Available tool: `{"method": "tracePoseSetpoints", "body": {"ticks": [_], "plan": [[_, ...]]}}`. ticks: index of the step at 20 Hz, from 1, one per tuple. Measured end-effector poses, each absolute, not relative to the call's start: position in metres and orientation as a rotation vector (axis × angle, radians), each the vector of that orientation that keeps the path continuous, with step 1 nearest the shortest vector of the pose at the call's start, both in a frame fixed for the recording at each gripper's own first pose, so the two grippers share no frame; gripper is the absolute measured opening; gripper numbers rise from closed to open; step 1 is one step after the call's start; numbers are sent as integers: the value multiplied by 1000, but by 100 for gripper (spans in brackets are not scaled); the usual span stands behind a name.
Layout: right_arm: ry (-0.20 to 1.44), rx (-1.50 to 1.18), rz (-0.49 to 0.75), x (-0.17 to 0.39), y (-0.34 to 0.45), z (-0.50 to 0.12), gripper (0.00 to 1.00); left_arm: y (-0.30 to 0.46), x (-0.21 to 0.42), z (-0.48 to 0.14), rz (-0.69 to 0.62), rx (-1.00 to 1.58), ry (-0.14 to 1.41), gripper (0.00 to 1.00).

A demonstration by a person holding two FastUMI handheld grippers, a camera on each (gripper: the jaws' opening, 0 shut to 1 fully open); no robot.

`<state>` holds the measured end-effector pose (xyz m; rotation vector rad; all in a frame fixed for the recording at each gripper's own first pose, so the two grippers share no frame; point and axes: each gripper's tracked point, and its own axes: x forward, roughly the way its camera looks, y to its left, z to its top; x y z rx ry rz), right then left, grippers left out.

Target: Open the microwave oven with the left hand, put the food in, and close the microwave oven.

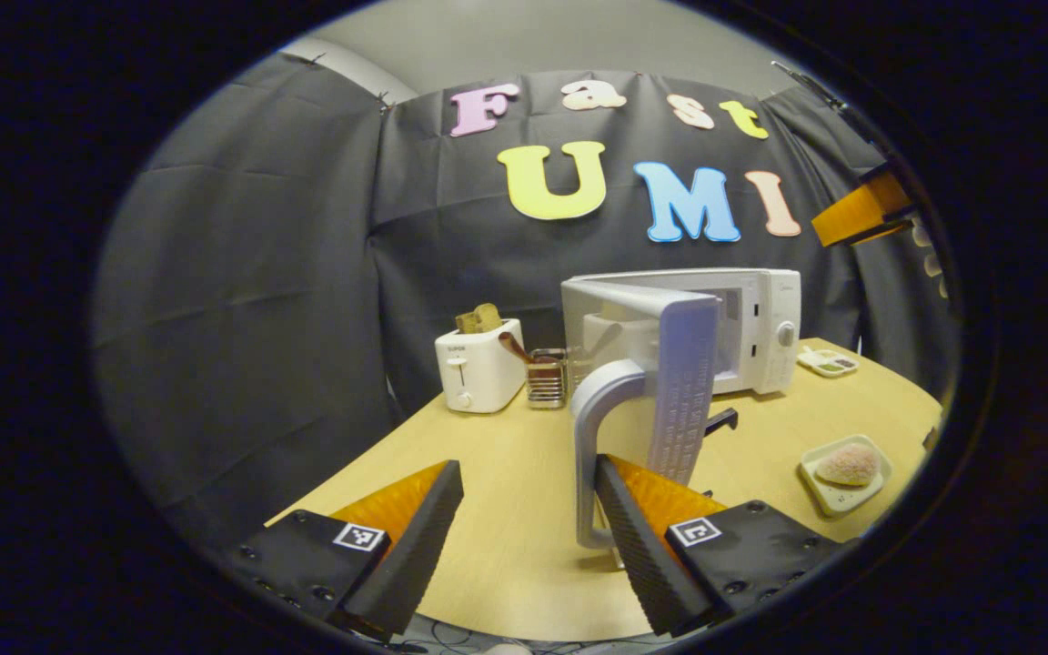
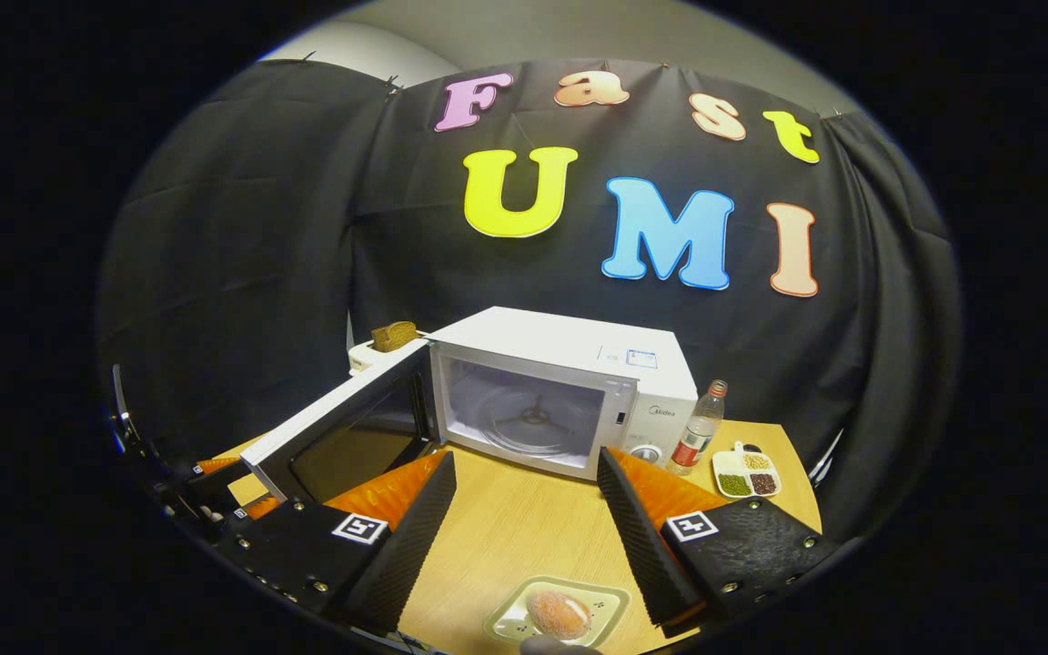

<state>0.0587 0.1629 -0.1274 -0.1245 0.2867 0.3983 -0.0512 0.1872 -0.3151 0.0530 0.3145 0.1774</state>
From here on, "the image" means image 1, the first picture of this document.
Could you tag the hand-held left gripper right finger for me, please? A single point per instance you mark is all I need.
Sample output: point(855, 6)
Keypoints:
point(647, 564)

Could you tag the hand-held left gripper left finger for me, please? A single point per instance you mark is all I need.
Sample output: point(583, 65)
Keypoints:
point(415, 555)

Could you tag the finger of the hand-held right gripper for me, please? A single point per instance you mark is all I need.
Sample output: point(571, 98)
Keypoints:
point(861, 214)

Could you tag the white microwave oven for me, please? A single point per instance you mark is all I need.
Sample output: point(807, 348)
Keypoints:
point(760, 327)

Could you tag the pink bread roll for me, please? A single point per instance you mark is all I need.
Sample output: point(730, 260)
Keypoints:
point(849, 464)

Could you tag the white sectioned bean dish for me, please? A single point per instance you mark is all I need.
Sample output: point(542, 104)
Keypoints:
point(826, 364)

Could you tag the white toaster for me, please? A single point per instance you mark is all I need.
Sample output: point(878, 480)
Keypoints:
point(478, 373)

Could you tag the small cream plate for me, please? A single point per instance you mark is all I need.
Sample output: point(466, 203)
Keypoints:
point(838, 500)

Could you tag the brown wooden spoon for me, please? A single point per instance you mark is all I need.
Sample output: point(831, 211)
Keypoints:
point(517, 347)

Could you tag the brown bread slice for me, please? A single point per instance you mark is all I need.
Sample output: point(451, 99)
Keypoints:
point(480, 318)

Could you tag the black backdrop cloth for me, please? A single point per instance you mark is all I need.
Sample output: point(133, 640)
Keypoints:
point(260, 273)

